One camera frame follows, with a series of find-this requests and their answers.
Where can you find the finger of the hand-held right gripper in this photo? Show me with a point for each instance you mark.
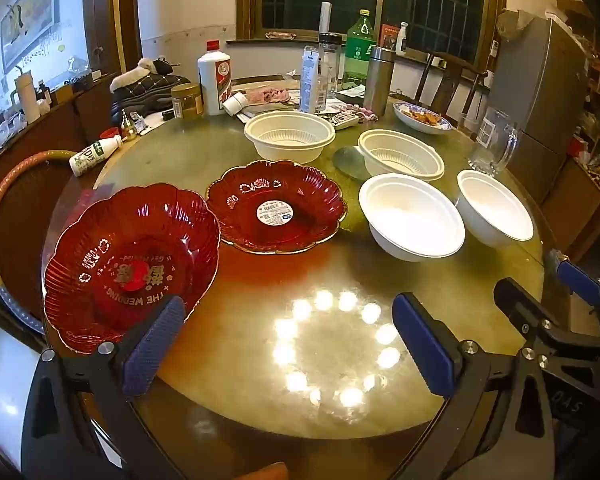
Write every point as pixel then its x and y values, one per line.
pixel 580 282
pixel 515 300

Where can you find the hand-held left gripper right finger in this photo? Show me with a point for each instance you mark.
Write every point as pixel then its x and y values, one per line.
pixel 425 345

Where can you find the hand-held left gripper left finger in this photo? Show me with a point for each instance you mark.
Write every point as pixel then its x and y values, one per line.
pixel 152 345

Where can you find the white foam bowl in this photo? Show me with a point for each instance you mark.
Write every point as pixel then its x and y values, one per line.
pixel 410 215
pixel 495 205

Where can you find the red plate with gold lettering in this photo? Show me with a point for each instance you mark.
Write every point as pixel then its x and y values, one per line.
pixel 105 240

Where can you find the cream ribbed plastic bowl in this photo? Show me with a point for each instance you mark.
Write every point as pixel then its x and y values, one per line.
pixel 290 132
pixel 405 152

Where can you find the red plate with white sticker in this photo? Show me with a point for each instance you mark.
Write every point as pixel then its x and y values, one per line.
pixel 300 195

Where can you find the clear glass pitcher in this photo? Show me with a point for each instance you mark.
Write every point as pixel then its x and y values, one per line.
pixel 492 135

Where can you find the wooden storage shelf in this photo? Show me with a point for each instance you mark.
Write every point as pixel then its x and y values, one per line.
pixel 597 110

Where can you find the clear plastic cup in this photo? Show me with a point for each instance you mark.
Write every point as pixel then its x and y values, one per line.
pixel 465 122

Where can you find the grey refrigerator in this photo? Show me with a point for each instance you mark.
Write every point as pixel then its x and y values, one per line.
pixel 540 90

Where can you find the small white bottle green label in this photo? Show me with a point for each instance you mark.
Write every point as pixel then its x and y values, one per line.
pixel 92 156

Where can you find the blue-white plate with fried food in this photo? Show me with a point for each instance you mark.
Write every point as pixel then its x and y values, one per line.
pixel 422 119

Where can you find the small gold ornament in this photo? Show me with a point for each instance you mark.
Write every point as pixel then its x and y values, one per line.
pixel 128 127

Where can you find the dark wooden chair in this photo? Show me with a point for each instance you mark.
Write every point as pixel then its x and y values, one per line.
pixel 447 85

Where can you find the wooden sideboard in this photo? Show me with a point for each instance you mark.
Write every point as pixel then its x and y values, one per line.
pixel 55 125

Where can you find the pink beaded trinket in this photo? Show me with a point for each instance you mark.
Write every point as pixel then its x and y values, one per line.
pixel 362 111

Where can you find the jar with gold lid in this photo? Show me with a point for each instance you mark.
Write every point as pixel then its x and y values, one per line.
pixel 187 102

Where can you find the small white jar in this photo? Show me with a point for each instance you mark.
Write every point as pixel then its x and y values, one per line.
pixel 235 104

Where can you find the dark quilted bag with fur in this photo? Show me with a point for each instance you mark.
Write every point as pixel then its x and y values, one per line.
pixel 145 90

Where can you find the white plastic bag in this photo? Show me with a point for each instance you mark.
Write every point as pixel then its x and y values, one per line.
pixel 7 130

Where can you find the stainless steel thermos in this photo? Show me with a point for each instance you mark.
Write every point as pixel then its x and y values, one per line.
pixel 377 80

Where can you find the book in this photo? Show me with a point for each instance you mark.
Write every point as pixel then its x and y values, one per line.
pixel 265 108

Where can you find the white liquor bottle red cap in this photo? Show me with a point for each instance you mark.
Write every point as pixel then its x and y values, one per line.
pixel 214 80

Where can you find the white thermos cup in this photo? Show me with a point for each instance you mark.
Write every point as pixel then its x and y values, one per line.
pixel 27 100

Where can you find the pink cloth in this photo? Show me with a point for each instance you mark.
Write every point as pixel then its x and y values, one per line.
pixel 267 95

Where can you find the white spray bottle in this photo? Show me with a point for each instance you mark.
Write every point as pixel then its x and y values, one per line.
pixel 401 40

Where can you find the white tube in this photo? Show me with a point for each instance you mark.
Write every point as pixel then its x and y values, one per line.
pixel 310 80

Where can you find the red box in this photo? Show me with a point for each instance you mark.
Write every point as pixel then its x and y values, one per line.
pixel 387 37

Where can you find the green glass bottle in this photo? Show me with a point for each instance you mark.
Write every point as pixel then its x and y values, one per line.
pixel 360 50

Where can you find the clear bottle with black cap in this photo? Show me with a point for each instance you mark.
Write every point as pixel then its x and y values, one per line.
pixel 330 65

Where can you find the white roll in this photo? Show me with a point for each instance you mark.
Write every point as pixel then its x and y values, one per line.
pixel 326 17

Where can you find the framed wall picture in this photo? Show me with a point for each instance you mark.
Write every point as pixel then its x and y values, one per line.
pixel 30 10

